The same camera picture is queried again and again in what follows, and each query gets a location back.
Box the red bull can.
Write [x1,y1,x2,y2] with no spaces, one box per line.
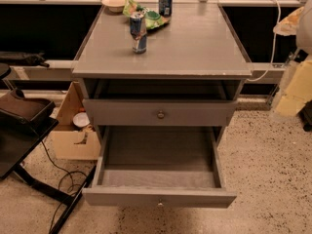
[130,12,147,54]

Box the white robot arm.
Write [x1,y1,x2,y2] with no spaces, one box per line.
[273,0,312,55]

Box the brass upper drawer knob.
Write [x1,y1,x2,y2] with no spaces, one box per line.
[157,111,165,119]

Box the brass drawer knob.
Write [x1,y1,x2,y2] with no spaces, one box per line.
[157,111,165,119]
[157,199,164,207]

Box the grey wooden drawer cabinet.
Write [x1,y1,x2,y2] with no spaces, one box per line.
[71,2,253,139]

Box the closed grey upper drawer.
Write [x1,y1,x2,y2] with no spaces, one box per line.
[83,99,237,127]

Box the open grey middle drawer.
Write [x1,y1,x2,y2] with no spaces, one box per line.
[83,127,236,208]

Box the brass middle drawer knob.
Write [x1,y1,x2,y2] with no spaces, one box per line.
[157,199,164,207]

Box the blue soda can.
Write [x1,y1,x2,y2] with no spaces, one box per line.
[158,0,173,17]

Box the white bowl in box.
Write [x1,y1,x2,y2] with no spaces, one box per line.
[72,112,90,128]

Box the green chip bag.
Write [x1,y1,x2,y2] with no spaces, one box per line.
[123,0,170,30]

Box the cardboard box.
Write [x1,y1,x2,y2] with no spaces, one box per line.
[52,82,100,160]

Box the white bowl on cabinet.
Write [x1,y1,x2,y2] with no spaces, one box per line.
[101,0,126,13]

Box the black side table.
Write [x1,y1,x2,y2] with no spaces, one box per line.
[0,116,96,234]

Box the black object on ledge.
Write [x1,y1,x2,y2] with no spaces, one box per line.
[0,52,50,67]

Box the black cable on floor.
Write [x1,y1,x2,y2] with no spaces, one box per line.
[38,139,89,232]

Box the white cable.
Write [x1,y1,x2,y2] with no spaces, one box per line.
[246,0,283,83]

